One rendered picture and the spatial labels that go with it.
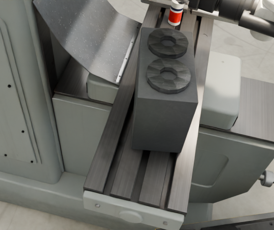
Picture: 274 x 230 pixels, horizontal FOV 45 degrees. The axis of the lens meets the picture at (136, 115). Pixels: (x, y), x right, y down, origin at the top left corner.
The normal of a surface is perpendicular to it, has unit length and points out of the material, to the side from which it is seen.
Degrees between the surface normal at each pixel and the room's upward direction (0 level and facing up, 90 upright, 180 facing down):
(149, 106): 90
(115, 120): 0
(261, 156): 90
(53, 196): 68
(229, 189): 90
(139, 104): 90
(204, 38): 0
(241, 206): 0
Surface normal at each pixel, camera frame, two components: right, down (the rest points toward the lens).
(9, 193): -0.17, 0.40
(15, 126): -0.22, 0.74
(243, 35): 0.08, -0.61
